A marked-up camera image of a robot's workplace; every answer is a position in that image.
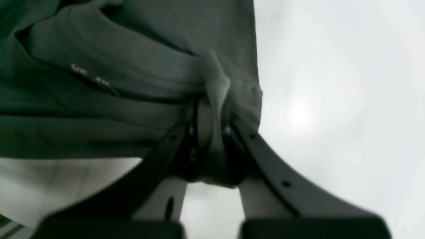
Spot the dark grey T-shirt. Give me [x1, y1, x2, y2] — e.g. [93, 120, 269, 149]
[1, 0, 262, 187]

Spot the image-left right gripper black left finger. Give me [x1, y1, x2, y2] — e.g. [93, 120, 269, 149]
[33, 100, 205, 239]

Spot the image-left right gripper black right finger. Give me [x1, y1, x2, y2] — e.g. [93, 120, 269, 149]
[223, 116, 391, 239]

